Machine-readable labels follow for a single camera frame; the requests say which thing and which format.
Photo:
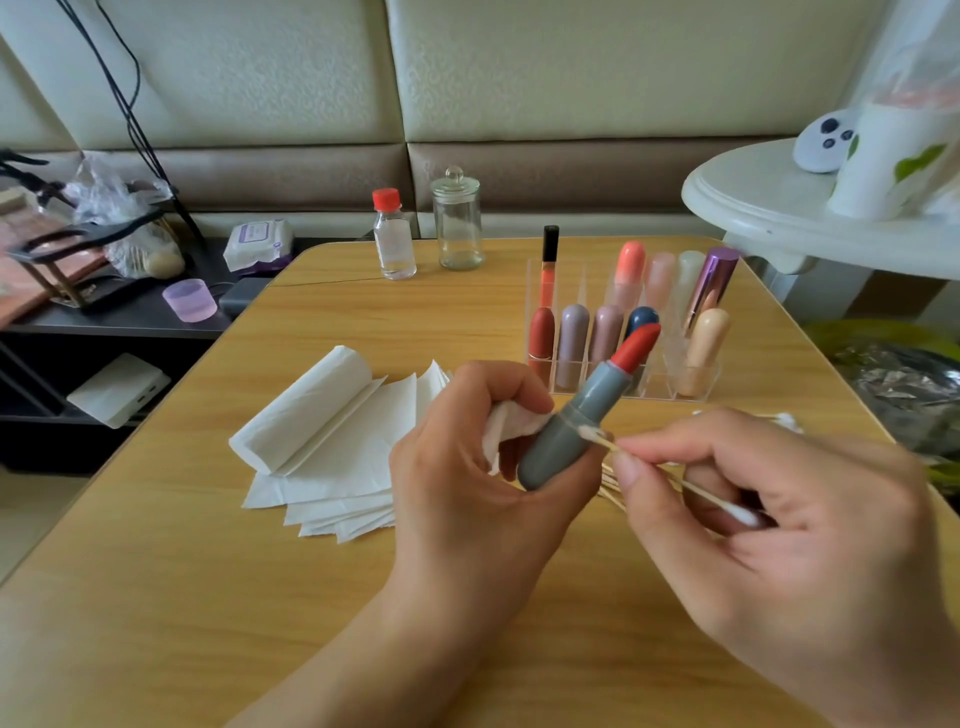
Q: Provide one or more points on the person's left hand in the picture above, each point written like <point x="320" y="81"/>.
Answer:
<point x="473" y="533"/>

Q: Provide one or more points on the person's right hand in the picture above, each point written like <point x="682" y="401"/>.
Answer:
<point x="818" y="578"/>

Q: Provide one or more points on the white tissue sheet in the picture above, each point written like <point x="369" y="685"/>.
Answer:
<point x="518" y="428"/>

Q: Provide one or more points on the red lipstick grey-blue tube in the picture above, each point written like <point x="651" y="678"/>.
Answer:
<point x="578" y="420"/>

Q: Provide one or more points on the stack of white tissues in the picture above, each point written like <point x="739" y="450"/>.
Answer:
<point x="330" y="458"/>

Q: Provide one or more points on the red lipstick mauve tube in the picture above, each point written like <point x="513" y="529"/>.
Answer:
<point x="573" y="348"/>

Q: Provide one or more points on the red lipstick dusty pink tube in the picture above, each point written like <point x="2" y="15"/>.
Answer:
<point x="605" y="333"/>

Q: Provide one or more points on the red lipstick navy tube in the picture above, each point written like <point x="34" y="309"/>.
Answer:
<point x="642" y="318"/>

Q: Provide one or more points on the clear acrylic lipstick organizer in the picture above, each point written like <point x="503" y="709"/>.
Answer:
<point x="698" y="323"/>

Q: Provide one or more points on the person's left forearm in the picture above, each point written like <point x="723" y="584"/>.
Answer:
<point x="353" y="690"/>

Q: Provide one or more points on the yellow-green bin with bag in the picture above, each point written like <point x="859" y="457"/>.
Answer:
<point x="908" y="398"/>

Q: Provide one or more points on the clear bottle red cap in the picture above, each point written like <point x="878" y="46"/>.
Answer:
<point x="395" y="240"/>

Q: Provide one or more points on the glass jar with lid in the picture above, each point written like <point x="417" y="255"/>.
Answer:
<point x="456" y="225"/>

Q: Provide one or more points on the wet wipes pack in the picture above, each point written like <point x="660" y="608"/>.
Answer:
<point x="258" y="248"/>

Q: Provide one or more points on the small purple plastic cup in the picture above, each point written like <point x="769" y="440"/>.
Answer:
<point x="189" y="302"/>

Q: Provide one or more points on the white round side table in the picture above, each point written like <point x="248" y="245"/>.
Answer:
<point x="750" y="203"/>

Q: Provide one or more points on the white power bank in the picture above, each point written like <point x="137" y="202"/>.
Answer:
<point x="117" y="390"/>

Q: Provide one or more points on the black low shelf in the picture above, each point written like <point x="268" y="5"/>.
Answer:
<point x="128" y="338"/>

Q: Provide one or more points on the white mug green leaf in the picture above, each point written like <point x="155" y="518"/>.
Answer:
<point x="893" y="165"/>

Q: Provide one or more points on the white panda figure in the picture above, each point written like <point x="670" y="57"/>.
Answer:
<point x="824" y="143"/>

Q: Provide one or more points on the beige padded backrest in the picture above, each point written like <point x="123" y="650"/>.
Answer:
<point x="630" y="68"/>

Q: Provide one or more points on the crumpled clear plastic bag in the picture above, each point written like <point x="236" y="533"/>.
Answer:
<point x="113" y="195"/>

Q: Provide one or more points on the pink tray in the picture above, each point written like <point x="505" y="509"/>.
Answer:
<point x="30" y="285"/>

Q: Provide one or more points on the black clip tool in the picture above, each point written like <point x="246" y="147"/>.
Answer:
<point x="23" y="165"/>

